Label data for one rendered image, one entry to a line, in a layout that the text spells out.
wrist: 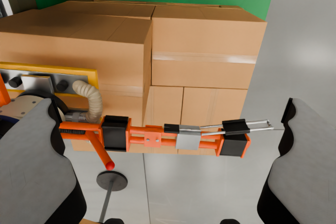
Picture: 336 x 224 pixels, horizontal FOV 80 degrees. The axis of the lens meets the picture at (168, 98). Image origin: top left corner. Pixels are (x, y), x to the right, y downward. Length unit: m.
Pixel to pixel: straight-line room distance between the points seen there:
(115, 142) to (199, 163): 2.02
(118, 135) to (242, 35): 0.85
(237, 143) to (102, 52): 0.54
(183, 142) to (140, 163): 1.99
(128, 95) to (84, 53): 0.22
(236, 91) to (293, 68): 0.86
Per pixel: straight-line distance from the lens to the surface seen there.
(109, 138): 0.62
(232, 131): 0.60
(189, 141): 0.61
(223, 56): 1.20
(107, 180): 2.89
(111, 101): 0.85
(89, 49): 0.78
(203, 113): 1.38
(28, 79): 0.73
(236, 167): 2.73
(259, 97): 2.11
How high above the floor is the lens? 1.63
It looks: 58 degrees down
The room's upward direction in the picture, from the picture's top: 179 degrees counter-clockwise
